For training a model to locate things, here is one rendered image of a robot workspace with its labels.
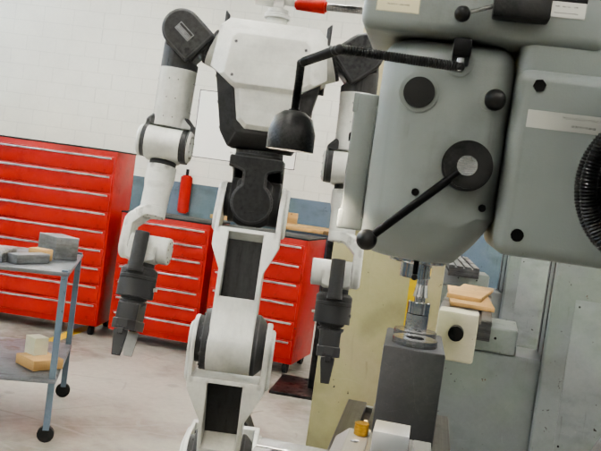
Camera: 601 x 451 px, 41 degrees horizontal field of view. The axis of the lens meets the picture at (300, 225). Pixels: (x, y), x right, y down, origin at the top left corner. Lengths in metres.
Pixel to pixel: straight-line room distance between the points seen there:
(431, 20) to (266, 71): 0.80
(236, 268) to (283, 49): 0.52
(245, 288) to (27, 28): 10.13
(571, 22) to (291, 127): 0.41
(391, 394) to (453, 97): 0.66
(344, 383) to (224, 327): 1.28
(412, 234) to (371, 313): 1.85
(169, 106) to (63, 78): 9.55
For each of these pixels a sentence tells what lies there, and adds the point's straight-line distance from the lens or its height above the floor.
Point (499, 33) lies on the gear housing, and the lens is 1.16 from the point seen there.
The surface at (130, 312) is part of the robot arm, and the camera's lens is 1.91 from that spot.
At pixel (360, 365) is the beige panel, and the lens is 3.04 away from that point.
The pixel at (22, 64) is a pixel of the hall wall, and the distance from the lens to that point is 11.80.
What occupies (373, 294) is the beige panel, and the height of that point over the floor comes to 1.03.
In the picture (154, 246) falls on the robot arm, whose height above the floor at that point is 1.20.
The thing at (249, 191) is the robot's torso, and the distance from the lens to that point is 1.92.
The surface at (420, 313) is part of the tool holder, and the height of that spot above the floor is 1.16.
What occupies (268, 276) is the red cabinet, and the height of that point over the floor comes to 0.70.
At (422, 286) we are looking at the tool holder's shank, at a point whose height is 1.22.
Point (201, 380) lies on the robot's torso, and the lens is 1.89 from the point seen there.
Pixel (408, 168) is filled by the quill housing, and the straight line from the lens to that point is 1.15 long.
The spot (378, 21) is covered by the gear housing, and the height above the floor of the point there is 1.64.
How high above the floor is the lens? 1.40
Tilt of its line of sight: 3 degrees down
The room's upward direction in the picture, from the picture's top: 8 degrees clockwise
